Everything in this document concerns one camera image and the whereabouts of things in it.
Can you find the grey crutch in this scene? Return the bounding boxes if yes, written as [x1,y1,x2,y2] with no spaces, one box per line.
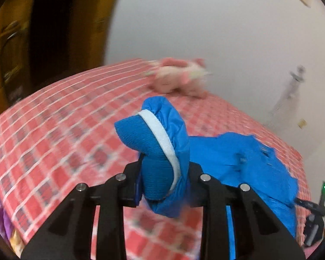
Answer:
[262,65,307,127]

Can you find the pink plush toy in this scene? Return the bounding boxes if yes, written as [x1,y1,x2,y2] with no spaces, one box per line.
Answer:
[145,58,213,99]

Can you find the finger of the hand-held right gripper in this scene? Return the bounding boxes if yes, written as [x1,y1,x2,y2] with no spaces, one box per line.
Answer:
[295,198,320,213]

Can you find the red checked bed sheet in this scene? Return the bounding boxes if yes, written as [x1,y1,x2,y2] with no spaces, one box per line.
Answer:
[0,58,312,260]

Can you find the blue padded jacket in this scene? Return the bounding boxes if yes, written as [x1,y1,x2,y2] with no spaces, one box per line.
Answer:
[114,96,299,239]

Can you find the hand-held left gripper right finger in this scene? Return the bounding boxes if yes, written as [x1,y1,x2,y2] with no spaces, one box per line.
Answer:
[188,162,305,260]

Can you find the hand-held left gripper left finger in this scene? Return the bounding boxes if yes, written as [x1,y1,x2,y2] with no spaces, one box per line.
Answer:
[21,154,146,260]

